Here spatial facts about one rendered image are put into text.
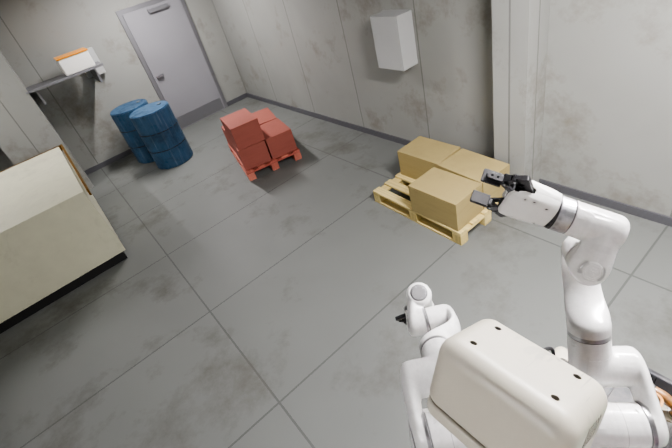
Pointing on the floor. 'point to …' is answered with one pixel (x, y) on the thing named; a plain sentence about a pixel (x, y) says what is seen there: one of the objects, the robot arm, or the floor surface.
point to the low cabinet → (49, 235)
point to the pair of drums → (152, 133)
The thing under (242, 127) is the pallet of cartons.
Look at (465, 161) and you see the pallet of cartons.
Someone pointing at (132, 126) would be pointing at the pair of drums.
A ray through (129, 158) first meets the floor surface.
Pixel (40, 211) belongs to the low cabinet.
